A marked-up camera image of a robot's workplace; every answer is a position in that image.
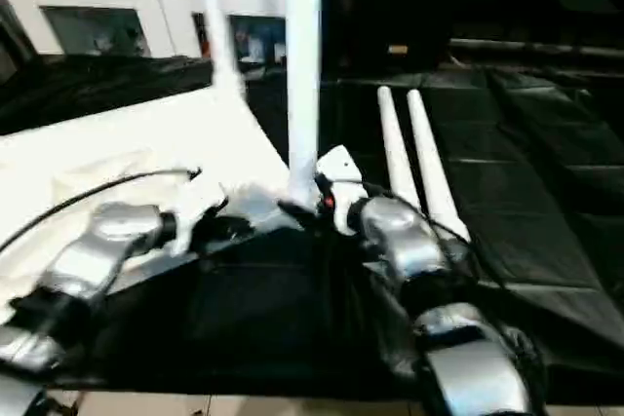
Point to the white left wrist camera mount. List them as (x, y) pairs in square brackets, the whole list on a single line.
[(195, 211)]

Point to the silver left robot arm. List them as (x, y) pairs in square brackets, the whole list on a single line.
[(97, 245)]

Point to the long metal rod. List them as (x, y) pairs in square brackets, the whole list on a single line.
[(536, 48)]

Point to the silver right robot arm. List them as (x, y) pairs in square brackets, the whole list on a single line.
[(404, 236)]

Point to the white plastic table leg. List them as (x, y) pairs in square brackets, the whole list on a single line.
[(434, 158), (304, 70), (397, 143), (219, 31)]

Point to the small tan block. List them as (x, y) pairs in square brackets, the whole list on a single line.
[(398, 49)]

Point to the white plastic table top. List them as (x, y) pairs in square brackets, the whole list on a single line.
[(122, 143)]

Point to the black mat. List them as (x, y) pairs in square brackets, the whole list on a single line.
[(292, 313)]

